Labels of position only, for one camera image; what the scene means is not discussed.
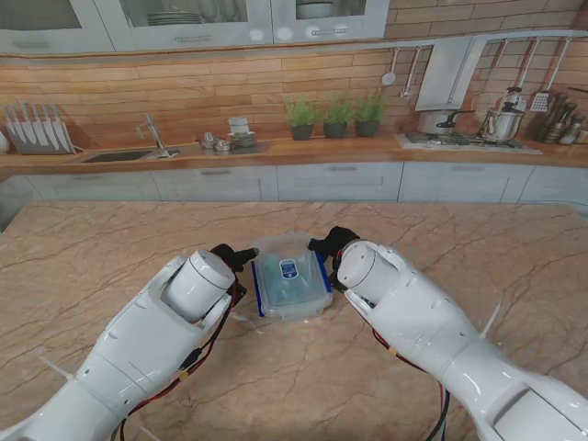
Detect clear plastic lid blue label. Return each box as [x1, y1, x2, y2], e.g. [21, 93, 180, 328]
[251, 233, 333, 318]

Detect red black arm cable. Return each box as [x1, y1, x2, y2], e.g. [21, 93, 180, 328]
[109, 275, 240, 441]
[330, 250, 454, 441]

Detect clear plastic crate blue latches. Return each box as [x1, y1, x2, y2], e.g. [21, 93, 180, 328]
[250, 233, 334, 322]

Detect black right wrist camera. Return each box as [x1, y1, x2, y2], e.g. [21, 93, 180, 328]
[330, 261, 348, 294]

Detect red black left arm cable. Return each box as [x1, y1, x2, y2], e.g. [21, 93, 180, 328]
[109, 275, 240, 441]

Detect printed kitchen backdrop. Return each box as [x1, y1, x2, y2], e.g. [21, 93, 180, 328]
[0, 0, 588, 206]

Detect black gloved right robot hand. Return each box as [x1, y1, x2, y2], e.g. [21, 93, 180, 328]
[307, 225, 362, 268]

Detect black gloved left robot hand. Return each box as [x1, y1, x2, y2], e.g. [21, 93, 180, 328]
[209, 243, 261, 275]

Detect red black right arm cable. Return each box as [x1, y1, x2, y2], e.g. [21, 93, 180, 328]
[330, 250, 454, 441]

